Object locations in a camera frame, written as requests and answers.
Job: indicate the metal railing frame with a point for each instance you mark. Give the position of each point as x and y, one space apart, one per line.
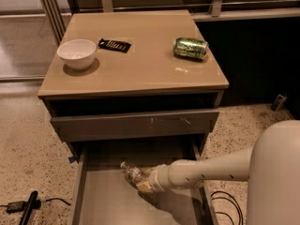
201 10

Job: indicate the black power adapter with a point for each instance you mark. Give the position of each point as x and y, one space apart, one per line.
14 207

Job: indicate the clear plastic water bottle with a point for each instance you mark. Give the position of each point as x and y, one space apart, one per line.
133 174

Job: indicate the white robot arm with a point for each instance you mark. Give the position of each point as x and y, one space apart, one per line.
271 168

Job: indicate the grey top drawer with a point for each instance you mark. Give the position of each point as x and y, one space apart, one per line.
133 125

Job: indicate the grey drawer cabinet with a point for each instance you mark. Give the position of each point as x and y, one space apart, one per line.
149 78

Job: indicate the open grey middle drawer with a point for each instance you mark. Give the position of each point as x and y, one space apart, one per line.
102 195

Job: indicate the blue tape piece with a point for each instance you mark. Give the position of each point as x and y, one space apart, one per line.
71 159

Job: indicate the small grey floor device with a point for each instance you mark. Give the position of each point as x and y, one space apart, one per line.
278 102

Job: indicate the black bar on floor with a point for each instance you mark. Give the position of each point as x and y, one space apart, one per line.
32 204

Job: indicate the white ceramic bowl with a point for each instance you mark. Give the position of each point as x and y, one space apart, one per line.
78 54

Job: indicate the black snack packet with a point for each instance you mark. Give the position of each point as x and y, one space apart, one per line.
114 45

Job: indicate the green soda can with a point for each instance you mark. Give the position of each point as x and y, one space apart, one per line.
190 47

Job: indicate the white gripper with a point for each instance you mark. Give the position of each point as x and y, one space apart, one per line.
157 177

